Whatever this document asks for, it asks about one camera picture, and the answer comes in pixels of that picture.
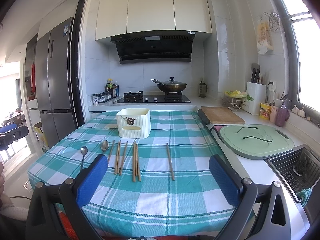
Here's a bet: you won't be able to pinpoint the steel spoon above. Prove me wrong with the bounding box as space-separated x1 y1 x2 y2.
80 146 88 170
100 140 109 152

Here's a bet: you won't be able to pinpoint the person's left hand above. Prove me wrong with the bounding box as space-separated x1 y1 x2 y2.
0 162 4 208

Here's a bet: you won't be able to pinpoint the cardboard box on floor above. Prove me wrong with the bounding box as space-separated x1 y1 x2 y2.
34 122 49 151

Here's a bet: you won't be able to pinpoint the steel sink basket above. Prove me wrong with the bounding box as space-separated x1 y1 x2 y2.
267 147 319 203

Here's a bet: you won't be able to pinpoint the grey refrigerator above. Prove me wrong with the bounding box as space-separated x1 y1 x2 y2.
27 17 77 148

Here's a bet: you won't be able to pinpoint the white spice jar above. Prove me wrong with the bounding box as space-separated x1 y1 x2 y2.
92 94 99 106

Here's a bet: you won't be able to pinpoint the purple soap dispenser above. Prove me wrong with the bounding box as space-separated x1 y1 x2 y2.
275 99 292 127

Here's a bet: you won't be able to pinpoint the teal plaid tablecloth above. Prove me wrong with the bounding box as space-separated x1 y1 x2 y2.
28 111 235 237

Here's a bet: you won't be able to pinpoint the wooden cutting board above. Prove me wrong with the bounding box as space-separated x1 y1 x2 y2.
201 107 245 125

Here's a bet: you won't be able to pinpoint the sauce bottles group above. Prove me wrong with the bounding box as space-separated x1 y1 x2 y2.
105 79 119 98

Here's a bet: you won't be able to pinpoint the white knife block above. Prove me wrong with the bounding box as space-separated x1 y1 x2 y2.
244 82 266 115

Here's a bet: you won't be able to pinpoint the cream utensil holder box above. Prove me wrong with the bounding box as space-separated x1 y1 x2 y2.
116 108 151 139

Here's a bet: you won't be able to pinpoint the black gas cooktop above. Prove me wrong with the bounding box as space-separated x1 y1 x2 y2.
114 91 191 104

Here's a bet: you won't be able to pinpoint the black wok with lid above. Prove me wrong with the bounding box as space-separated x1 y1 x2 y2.
150 77 187 93

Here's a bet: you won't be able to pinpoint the hanging paper bag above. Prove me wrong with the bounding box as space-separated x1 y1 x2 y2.
257 21 273 55

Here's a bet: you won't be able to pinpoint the black range hood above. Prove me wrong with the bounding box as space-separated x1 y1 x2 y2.
111 30 196 64

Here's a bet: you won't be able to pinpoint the white upper cabinets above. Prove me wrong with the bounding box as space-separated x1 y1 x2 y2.
95 0 212 40

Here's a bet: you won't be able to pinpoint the wire basket with vegetables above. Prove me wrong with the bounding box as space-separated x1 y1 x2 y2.
222 90 254 111

